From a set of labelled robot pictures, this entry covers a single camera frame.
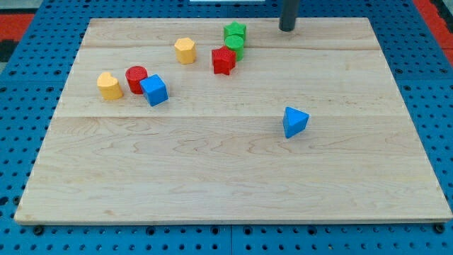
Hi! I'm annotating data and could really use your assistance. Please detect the light wooden board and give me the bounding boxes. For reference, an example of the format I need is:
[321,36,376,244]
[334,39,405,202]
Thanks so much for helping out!
[15,18,452,225]

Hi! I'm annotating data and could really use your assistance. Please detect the red star block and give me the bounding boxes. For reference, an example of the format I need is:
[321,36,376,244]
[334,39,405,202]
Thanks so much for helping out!
[212,45,236,75]

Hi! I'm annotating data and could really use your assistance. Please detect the blue triangle block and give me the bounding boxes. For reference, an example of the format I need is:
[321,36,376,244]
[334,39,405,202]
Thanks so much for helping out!
[282,107,310,139]

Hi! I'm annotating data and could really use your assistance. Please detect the blue cube block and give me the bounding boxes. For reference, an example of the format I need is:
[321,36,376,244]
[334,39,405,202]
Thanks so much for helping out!
[139,74,168,106]

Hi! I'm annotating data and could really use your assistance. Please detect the green cylinder block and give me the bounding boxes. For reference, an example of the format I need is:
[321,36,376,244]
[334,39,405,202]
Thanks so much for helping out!
[224,35,244,62]

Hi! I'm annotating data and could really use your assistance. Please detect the yellow hexagon block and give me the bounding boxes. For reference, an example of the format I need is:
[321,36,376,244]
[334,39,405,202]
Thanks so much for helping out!
[174,38,197,64]

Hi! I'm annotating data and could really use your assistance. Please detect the green star block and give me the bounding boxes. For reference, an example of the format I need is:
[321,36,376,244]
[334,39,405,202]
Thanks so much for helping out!
[223,21,247,40]

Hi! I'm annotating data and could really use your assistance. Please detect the red cylinder block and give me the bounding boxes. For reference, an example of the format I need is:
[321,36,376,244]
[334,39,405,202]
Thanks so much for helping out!
[125,66,148,94]

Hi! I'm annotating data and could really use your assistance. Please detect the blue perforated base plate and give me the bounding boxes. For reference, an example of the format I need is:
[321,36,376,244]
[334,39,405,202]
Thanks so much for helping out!
[1,1,452,254]

